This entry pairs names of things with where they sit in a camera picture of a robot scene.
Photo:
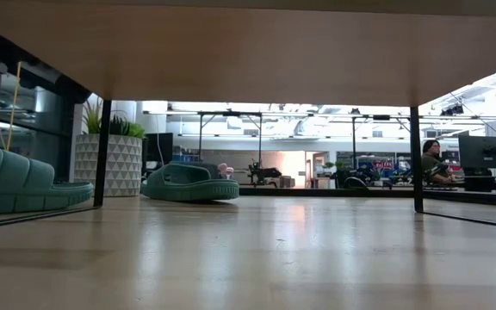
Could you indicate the green rubber slide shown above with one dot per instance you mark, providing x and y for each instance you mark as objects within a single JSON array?
[
  {"x": 15, "y": 185},
  {"x": 187, "y": 189}
]

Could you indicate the black background robot arm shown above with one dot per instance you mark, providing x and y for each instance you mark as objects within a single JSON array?
[{"x": 265, "y": 173}]

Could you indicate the wooden shelf with black legs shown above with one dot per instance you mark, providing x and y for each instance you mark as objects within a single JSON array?
[{"x": 252, "y": 51}]

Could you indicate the black framed glass partition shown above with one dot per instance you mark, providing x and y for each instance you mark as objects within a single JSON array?
[{"x": 50, "y": 138}]

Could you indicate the succulent in white patterned pot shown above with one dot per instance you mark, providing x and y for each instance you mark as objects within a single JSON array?
[{"x": 123, "y": 163}]

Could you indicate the black computer monitor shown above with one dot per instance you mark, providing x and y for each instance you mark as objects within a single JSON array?
[
  {"x": 485, "y": 150},
  {"x": 159, "y": 146}
]

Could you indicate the cardboard box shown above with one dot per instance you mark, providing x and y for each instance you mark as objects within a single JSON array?
[{"x": 287, "y": 181}]

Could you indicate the small background potted plant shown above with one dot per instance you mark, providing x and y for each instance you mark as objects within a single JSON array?
[{"x": 340, "y": 172}]

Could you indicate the red sign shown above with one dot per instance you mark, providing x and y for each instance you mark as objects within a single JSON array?
[{"x": 382, "y": 165}]

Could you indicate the person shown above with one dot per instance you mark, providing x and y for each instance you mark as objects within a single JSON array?
[{"x": 431, "y": 161}]

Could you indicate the black aluminium table frame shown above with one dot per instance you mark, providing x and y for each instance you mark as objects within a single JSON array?
[{"x": 317, "y": 192}]

